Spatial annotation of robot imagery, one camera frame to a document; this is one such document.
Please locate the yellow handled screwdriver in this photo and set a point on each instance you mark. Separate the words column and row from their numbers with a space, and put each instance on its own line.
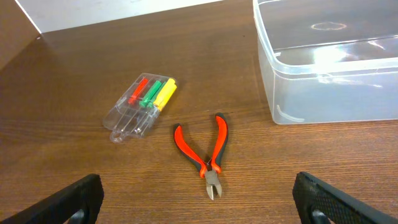
column 165, row 94

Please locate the red black diagonal cutters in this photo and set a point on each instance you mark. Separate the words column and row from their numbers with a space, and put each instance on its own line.
column 210, row 171

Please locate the green handled screwdriver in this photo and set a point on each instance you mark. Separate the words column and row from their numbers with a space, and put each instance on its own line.
column 150, row 94

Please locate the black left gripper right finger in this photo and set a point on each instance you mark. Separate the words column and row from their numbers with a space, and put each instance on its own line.
column 319, row 202

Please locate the clear plastic container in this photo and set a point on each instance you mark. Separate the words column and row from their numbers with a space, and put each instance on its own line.
column 327, row 61

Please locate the clear screwdriver set case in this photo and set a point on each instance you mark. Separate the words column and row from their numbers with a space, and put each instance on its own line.
column 133, row 121

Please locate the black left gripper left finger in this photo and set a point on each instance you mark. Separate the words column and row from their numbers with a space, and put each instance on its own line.
column 79, row 202

